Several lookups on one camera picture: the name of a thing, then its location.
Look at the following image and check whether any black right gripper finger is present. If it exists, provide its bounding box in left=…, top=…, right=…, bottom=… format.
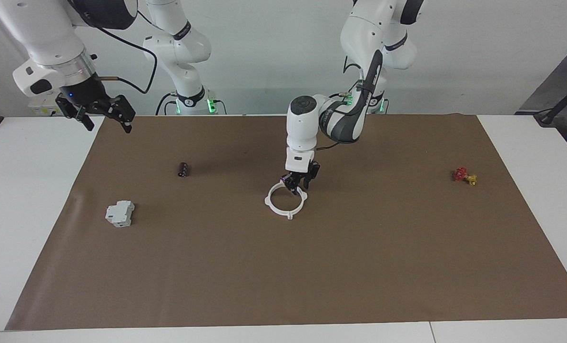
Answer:
left=107, top=95, right=136, bottom=134
left=55, top=99, right=95, bottom=132

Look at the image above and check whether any white half-ring pipe clamp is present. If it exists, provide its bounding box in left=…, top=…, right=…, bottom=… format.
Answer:
left=264, top=183, right=293, bottom=221
left=283, top=183, right=309, bottom=220

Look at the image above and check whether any white yellow labelled box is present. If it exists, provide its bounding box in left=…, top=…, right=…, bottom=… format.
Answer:
left=29, top=101, right=64, bottom=117

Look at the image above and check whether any brown table mat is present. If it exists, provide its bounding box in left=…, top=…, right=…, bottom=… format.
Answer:
left=5, top=113, right=567, bottom=332

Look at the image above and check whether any white circuit breaker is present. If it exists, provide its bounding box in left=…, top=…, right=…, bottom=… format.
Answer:
left=105, top=200, right=135, bottom=228

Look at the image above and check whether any red yellow valve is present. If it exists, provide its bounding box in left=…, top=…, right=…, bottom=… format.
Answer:
left=453, top=167, right=478, bottom=186

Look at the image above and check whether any black pole stand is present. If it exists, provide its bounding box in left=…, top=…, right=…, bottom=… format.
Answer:
left=534, top=76, right=567, bottom=127

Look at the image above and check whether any dark grey partition panel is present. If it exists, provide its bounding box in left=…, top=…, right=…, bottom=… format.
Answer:
left=517, top=33, right=567, bottom=115

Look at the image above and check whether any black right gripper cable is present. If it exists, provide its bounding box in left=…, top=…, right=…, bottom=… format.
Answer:
left=71, top=0, right=159, bottom=94

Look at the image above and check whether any black base power cable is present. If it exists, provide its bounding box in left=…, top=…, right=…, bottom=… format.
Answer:
left=156, top=93, right=177, bottom=116

